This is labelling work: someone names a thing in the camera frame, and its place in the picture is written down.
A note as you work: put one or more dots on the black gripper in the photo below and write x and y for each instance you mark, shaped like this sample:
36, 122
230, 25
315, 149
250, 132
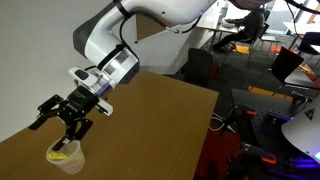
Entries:
82, 100

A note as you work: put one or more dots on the yellow marker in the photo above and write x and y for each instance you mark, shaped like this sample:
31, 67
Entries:
57, 155

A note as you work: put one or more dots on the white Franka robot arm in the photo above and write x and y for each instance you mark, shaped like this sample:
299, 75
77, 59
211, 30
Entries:
100, 36

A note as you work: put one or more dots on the translucent plastic measuring cup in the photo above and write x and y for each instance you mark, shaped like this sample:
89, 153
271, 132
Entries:
71, 161

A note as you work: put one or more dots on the black office chair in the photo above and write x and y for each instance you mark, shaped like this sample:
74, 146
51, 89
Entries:
201, 68

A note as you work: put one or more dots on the light office desk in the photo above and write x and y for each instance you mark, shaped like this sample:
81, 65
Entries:
216, 28

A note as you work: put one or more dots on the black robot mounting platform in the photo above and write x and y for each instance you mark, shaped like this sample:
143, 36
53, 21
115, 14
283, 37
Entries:
266, 133

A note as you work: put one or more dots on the seated person in dark hoodie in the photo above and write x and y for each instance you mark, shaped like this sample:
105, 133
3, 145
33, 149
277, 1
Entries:
248, 25

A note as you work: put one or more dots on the black chair with thin legs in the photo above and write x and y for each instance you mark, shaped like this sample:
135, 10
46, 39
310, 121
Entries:
286, 65

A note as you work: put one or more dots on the white table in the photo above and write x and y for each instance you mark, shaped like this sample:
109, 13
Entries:
300, 26

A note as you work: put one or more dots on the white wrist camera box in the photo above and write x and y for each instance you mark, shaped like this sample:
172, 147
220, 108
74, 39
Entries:
106, 108

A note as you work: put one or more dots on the brown wall board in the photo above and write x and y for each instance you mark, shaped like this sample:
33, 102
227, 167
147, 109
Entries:
146, 30

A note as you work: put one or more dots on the dark chair with metal frame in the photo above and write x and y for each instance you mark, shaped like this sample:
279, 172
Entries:
265, 36

